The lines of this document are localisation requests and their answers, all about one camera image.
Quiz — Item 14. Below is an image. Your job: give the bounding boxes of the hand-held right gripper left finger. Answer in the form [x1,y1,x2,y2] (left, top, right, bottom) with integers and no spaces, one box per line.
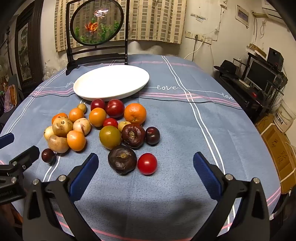
[22,153,100,241]

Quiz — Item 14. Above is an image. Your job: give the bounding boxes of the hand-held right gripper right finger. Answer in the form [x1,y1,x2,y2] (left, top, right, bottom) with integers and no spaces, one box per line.
[193,152,271,241]

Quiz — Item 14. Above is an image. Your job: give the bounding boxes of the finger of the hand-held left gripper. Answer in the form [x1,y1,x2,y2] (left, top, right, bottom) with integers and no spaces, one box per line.
[0,146,40,183]
[0,133,15,150]

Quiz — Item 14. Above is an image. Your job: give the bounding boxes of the small dark cherry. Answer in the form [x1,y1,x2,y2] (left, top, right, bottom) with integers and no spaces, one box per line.
[41,148,56,165]

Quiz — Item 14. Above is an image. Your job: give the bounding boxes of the pale beige fruit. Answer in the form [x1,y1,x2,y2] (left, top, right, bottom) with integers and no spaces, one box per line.
[44,126,56,141]

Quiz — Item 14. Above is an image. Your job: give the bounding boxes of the beige passion fruit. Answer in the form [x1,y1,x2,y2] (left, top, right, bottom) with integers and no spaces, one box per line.
[48,134,70,154]

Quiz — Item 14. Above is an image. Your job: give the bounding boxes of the dull dark brown mangosteen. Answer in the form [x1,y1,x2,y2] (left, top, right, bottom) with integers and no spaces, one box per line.
[107,145,137,176]

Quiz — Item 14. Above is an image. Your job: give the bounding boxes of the brown-beige passion fruit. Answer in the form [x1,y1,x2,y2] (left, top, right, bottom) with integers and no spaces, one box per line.
[52,117,74,138]

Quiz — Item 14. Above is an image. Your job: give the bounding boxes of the yellow-green tomato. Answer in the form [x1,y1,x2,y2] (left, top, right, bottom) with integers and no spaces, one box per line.
[99,125,122,150]

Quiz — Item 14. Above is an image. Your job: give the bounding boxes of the beige fruit with dark streak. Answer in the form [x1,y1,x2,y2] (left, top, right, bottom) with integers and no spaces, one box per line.
[73,118,91,136]

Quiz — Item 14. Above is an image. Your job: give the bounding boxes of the red cherry tomato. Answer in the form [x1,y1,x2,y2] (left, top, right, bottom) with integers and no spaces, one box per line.
[137,153,158,175]
[103,117,119,128]

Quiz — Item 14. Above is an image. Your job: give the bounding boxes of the orange-yellow persimmon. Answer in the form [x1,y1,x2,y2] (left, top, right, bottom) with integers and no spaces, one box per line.
[89,108,107,128]

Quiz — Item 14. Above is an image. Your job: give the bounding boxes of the shiny reddish-brown mangosteen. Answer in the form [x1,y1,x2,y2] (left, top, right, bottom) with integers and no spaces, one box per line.
[121,123,146,149]

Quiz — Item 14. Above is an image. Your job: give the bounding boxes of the tan longan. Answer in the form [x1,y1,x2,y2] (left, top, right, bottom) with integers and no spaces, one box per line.
[118,121,132,132]

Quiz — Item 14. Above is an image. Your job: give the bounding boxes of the dark purple plum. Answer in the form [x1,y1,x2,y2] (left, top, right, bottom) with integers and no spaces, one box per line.
[145,126,161,146]

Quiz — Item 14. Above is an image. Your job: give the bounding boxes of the large orange mandarin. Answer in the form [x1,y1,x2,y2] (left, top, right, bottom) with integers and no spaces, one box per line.
[124,103,147,124]

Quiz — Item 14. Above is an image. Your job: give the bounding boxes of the white oval plate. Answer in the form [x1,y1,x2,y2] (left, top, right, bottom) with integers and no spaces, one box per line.
[73,65,150,102]

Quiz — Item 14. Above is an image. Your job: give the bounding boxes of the colourful bag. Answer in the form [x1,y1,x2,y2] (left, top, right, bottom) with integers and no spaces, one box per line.
[3,85,18,113]

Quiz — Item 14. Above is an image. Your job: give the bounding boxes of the blue plaid tablecloth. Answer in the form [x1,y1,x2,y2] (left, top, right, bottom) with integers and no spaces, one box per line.
[0,54,281,241]

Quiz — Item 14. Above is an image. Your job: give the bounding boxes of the dark red plum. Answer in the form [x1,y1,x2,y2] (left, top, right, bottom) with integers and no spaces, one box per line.
[90,98,106,112]

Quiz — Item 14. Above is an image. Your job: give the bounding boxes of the cardboard box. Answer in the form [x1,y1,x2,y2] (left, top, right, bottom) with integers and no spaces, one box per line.
[255,113,296,194]

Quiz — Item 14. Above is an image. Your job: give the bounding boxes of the large red plum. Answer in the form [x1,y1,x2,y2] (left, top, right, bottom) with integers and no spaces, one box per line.
[105,99,125,118]

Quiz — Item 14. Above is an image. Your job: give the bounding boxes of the clear plastic bags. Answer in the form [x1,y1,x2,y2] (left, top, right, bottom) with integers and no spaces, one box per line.
[43,61,58,80]

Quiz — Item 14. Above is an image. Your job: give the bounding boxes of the black desk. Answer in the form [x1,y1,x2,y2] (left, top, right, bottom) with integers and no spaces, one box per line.
[215,70,273,123]

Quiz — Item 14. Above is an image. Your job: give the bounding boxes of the dark framed painting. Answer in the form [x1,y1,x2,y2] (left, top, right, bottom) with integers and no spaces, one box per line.
[14,0,45,92]

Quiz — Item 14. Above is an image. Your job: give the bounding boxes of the white plastic bucket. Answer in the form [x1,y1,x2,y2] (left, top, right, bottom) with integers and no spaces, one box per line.
[273,100,294,133]

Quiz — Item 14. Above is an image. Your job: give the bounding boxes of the black hat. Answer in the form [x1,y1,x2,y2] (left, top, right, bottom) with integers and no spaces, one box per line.
[213,60,238,75]

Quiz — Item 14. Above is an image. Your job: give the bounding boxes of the computer monitor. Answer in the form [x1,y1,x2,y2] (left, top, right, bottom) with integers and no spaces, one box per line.
[245,57,278,90]

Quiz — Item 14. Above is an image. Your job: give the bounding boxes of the black speaker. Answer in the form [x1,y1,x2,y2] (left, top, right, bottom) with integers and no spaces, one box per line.
[267,47,284,71]

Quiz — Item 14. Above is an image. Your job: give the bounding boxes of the round goldfish screen ornament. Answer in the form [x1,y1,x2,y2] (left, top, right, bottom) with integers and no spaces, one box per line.
[65,0,129,76]

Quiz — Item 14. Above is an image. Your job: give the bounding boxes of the checked beige curtain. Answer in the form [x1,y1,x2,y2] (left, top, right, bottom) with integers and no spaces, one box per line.
[54,0,187,53]

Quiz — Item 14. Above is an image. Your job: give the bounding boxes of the white air conditioner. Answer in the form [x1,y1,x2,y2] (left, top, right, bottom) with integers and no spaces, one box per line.
[261,0,286,25]

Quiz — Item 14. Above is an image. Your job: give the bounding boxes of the white cable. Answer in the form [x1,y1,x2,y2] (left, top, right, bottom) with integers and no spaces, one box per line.
[184,39,204,59]

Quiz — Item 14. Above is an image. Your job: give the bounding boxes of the white wall box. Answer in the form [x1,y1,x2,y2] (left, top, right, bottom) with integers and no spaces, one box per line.
[236,5,250,26]

